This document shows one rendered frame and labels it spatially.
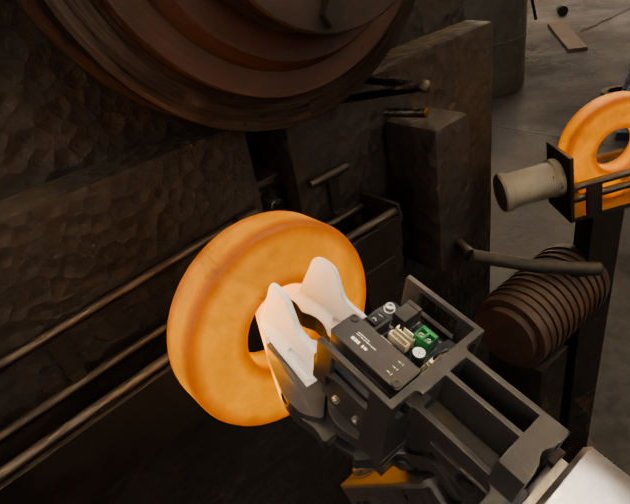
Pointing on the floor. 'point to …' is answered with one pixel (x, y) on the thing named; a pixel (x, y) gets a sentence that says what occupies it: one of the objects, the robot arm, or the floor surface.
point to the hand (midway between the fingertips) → (271, 298)
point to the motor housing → (539, 325)
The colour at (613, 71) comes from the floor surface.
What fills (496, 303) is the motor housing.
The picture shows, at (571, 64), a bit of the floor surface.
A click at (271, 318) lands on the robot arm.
